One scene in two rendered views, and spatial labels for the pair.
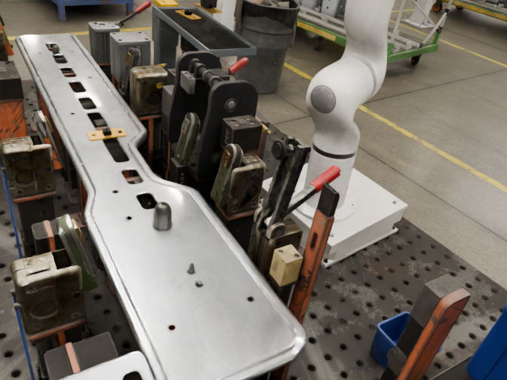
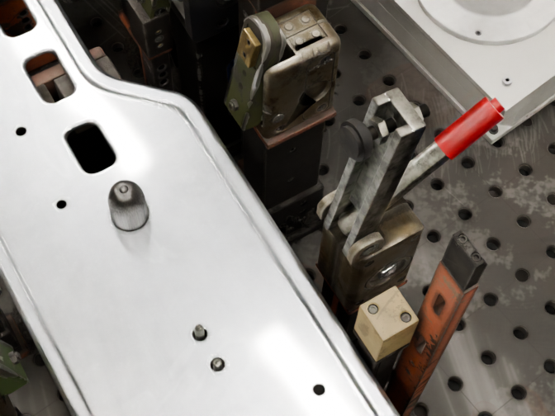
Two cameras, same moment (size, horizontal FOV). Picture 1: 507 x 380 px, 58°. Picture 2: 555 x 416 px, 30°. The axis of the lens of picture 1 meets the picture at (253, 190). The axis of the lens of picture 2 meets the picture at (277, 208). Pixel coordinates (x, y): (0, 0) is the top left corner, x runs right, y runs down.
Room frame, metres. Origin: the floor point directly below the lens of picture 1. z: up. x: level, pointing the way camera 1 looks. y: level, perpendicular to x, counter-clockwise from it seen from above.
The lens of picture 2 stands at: (0.26, 0.00, 1.80)
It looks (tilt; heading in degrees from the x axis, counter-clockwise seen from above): 64 degrees down; 3
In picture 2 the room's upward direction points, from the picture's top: 3 degrees clockwise
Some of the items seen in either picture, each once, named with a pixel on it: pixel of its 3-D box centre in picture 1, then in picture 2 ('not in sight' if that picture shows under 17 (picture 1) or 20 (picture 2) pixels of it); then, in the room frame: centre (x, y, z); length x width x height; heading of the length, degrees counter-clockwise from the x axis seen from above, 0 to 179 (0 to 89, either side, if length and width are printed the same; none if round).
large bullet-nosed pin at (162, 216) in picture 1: (162, 217); (127, 205); (0.63, 0.15, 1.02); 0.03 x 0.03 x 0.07
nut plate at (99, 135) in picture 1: (106, 132); not in sight; (0.91, 0.35, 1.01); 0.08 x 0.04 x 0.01; 125
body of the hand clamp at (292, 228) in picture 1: (265, 292); (355, 295); (0.63, -0.06, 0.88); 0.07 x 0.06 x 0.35; 126
